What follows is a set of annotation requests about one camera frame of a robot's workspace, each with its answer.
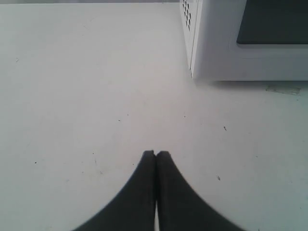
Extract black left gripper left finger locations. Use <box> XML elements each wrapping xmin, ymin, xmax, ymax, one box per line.
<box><xmin>76</xmin><ymin>150</ymin><xmax>155</xmax><ymax>231</ymax></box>

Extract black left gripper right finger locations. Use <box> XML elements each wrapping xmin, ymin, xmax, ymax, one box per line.
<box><xmin>156</xmin><ymin>151</ymin><xmax>236</xmax><ymax>231</ymax></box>

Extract white microwave door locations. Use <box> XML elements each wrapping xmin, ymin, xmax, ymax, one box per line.
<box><xmin>190</xmin><ymin>0</ymin><xmax>308</xmax><ymax>81</ymax></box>

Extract white microwave oven body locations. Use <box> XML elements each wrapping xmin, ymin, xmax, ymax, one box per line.
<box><xmin>180</xmin><ymin>0</ymin><xmax>199</xmax><ymax>75</ymax></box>

